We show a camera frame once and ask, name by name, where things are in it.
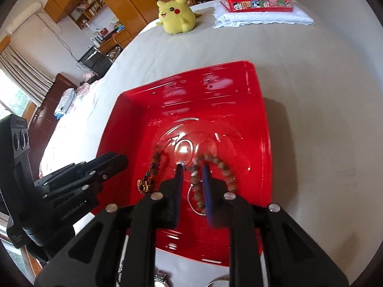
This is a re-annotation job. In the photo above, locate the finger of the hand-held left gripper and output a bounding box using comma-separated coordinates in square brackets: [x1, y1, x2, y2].
[35, 155, 129, 201]
[34, 151, 121, 183]

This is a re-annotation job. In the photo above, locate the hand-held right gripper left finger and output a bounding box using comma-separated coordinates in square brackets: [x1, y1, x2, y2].
[34, 164, 184, 287]

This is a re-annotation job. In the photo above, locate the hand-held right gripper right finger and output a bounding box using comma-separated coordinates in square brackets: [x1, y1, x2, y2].
[202, 163, 349, 287]

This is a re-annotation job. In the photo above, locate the brown beaded bracelet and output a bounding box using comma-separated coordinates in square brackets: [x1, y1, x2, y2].
[191, 152, 239, 216]

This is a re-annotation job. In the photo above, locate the red plastic tray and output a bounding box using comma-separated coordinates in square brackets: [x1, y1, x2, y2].
[96, 61, 271, 266]

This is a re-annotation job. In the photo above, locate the silver metal watch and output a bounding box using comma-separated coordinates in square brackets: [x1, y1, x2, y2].
[152, 270, 174, 287]

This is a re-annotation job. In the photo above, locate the silver bangle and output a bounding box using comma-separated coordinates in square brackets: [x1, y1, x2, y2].
[187, 182, 210, 216]

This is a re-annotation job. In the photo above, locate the dark wooden cabinet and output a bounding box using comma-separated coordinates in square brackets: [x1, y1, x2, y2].
[30, 72, 78, 144]

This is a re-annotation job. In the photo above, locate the striped folded cloth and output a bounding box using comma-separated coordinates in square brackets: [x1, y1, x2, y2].
[54, 88, 77, 116]

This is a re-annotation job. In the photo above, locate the window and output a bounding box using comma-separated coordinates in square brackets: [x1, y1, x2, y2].
[0, 69, 34, 121]

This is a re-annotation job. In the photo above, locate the black office chair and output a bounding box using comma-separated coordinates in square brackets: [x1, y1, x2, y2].
[78, 46, 113, 77]

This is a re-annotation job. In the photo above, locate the beige curtain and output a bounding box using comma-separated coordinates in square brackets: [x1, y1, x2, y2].
[0, 43, 56, 105]

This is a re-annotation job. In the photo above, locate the wooden desk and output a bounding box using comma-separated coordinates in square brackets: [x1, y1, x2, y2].
[97, 30, 134, 55]

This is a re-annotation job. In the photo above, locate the bed with white sheet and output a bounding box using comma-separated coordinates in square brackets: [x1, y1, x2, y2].
[39, 0, 383, 287]

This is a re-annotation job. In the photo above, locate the wooden bookshelf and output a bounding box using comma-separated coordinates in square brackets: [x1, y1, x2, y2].
[69, 0, 106, 30]

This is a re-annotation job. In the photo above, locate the white air conditioner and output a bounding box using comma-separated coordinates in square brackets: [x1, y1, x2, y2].
[6, 1, 42, 35]

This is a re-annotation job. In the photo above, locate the yellow plush toy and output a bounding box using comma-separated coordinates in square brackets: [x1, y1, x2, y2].
[156, 0, 202, 34]

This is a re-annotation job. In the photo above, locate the white folded cloth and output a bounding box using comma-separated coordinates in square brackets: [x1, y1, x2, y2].
[213, 4, 314, 29]

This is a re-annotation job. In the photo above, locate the red box with cartoon print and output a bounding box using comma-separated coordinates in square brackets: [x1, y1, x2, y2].
[217, 0, 293, 13]

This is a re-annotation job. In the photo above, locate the dark beaded bracelet gold charm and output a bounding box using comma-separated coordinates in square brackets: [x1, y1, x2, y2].
[137, 145, 168, 193]

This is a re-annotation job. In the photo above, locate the silver ring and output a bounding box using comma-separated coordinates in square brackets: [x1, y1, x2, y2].
[206, 277, 231, 287]

